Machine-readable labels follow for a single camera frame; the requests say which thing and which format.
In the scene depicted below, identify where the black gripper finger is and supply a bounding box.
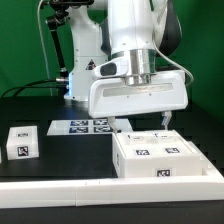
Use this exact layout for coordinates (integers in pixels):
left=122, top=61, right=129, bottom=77
left=162, top=111, right=172, bottom=130
left=107, top=117, right=118, bottom=133

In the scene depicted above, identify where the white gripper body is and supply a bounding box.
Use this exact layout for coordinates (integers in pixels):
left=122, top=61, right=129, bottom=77
left=88, top=70, right=188, bottom=118

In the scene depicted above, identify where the white cabinet door with tag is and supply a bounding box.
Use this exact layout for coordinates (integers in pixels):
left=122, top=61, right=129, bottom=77
left=154, top=130, right=198, bottom=157

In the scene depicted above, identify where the white cabinet body box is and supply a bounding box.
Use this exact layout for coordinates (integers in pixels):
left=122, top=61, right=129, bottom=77
left=112, top=130, right=203, bottom=178

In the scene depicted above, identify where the white cabinet top block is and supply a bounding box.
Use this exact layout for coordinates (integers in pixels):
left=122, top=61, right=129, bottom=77
left=6, top=126, right=39, bottom=160

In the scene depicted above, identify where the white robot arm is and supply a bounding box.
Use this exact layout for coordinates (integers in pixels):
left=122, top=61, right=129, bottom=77
left=52, top=0, right=188, bottom=127

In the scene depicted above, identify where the white base tag plate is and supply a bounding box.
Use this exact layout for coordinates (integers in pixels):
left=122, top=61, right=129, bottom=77
left=47, top=119, right=113, bottom=136

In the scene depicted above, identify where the white L-shaped obstacle fence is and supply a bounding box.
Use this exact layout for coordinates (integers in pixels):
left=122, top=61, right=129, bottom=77
left=0, top=138, right=224, bottom=208

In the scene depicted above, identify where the black cable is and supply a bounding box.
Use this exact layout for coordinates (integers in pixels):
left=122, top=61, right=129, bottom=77
left=0, top=78, right=69, bottom=98

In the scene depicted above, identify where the black camera stand pole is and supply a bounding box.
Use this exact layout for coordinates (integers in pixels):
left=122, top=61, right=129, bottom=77
left=46, top=0, right=69, bottom=97

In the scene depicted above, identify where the white cable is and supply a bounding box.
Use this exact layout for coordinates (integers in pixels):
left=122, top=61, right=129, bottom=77
left=37, top=0, right=54, bottom=97

